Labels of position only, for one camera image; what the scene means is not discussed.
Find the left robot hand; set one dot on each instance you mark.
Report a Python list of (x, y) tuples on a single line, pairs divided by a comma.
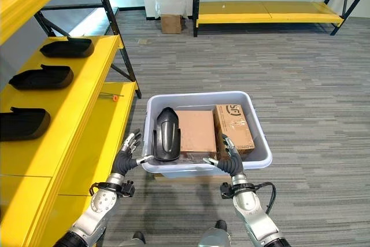
[(125, 162)]

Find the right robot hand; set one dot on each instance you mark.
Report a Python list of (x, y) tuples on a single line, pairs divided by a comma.
[(231, 163)]

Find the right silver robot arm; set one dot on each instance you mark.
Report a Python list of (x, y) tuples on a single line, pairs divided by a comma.
[(254, 215)]

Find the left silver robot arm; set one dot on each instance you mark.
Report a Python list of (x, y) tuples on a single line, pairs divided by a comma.
[(92, 212)]

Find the printed brown cardboard box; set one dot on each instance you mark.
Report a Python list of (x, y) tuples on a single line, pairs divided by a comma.
[(234, 127)]

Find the grey plastic box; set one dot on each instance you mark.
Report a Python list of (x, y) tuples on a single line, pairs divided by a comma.
[(208, 131)]

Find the plain brown cardboard box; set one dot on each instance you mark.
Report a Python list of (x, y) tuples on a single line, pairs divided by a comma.
[(196, 132)]

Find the yellow shelf rack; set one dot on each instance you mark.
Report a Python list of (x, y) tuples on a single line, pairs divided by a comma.
[(57, 108), (271, 1)]

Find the small brown cardboard box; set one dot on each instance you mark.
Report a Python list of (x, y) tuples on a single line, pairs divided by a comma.
[(171, 23)]

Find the black sole-shaped part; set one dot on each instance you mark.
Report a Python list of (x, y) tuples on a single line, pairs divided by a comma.
[(166, 135), (23, 124), (42, 77), (68, 47)]

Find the dark robot foot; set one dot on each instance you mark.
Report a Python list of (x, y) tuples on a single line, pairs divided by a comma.
[(138, 236), (221, 224)]

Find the silver robot leg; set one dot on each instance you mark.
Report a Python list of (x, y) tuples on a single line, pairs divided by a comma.
[(213, 237)]

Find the clear plastic sheet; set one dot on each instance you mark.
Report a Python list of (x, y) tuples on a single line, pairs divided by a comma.
[(169, 1)]

